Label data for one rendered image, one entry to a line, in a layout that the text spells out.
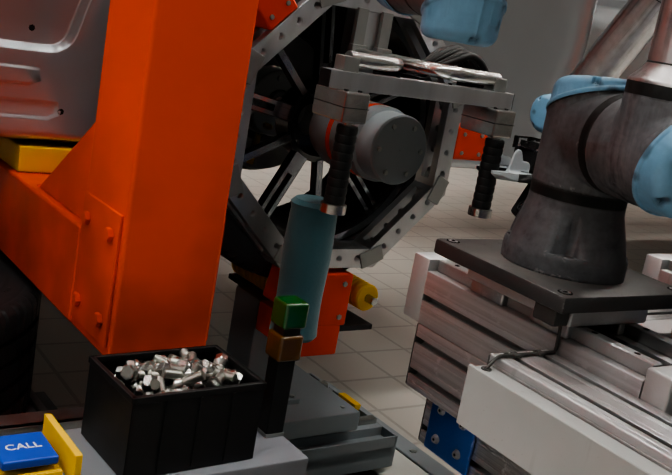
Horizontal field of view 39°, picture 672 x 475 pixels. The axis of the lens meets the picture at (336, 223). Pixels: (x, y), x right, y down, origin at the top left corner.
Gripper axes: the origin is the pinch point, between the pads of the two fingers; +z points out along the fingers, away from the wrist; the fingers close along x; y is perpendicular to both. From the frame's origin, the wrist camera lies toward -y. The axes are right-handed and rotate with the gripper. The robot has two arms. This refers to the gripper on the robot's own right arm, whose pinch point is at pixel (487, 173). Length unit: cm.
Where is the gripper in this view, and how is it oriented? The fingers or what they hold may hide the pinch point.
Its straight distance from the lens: 176.4
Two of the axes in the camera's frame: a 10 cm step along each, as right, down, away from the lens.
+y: 1.7, -9.6, -2.1
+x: 5.7, 2.7, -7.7
